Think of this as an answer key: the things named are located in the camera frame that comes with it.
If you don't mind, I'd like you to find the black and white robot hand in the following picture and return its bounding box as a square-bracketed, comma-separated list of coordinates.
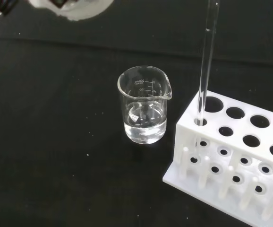
[0, 0, 115, 22]

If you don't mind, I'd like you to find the white test tube rack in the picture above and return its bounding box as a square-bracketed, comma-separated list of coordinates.
[162, 91, 273, 227]

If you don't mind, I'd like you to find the black bench cloth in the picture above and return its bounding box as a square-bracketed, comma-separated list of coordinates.
[0, 0, 273, 227]

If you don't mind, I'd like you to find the clear glass beaker with water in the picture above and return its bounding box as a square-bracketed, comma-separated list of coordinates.
[117, 66, 174, 145]

